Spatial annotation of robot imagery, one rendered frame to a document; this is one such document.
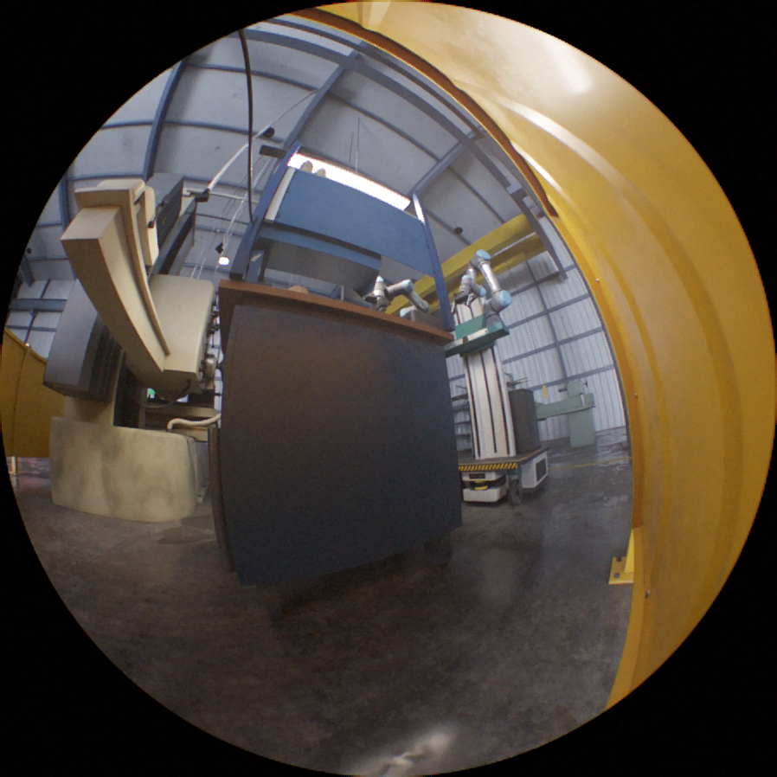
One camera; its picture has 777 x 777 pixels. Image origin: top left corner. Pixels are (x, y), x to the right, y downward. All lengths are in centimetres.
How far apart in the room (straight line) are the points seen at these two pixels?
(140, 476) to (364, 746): 172
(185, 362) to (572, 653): 237
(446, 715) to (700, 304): 60
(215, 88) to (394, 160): 604
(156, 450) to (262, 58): 860
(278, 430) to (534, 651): 80
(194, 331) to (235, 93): 753
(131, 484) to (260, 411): 143
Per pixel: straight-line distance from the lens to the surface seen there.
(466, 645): 68
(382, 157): 861
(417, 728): 55
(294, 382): 64
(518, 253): 881
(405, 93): 484
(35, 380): 378
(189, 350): 209
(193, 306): 227
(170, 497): 190
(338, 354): 71
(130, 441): 187
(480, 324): 212
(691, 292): 20
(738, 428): 19
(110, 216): 102
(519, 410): 206
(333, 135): 833
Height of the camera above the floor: 51
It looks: 14 degrees up
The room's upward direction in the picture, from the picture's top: 5 degrees counter-clockwise
